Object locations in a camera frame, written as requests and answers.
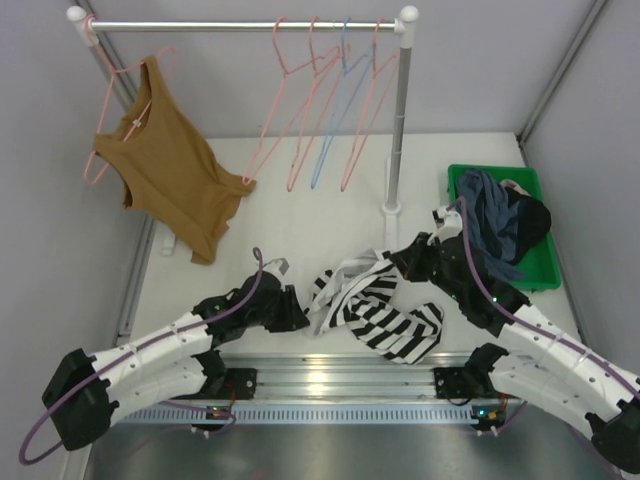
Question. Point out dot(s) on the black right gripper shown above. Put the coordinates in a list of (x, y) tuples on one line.
[(409, 259)]

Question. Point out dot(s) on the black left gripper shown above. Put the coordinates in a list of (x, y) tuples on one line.
[(288, 307)]

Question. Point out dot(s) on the black white striped tank top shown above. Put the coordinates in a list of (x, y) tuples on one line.
[(357, 295)]

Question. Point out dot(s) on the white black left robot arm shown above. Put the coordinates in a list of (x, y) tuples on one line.
[(90, 393)]

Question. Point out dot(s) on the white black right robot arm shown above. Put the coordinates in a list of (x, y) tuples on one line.
[(534, 359)]

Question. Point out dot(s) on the blue hanger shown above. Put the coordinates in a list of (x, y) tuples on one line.
[(340, 105)]

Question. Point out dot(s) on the brown tank top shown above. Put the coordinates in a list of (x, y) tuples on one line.
[(169, 170)]

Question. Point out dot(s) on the blue grey garment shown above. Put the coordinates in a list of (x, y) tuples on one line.
[(493, 222)]

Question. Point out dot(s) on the green plastic bin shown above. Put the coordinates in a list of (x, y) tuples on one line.
[(540, 266)]

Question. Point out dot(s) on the pink garment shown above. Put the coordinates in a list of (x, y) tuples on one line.
[(515, 186)]

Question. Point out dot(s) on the black garment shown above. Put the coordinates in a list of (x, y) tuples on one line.
[(532, 222)]

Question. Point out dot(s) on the white clothes rack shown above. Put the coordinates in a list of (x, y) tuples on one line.
[(90, 28)]

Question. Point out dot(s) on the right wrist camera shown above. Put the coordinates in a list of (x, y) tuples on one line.
[(448, 223)]

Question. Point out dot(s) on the aluminium rail frame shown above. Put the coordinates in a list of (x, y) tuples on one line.
[(334, 368)]

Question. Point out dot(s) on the white slotted cable duct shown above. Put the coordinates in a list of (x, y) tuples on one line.
[(364, 414)]

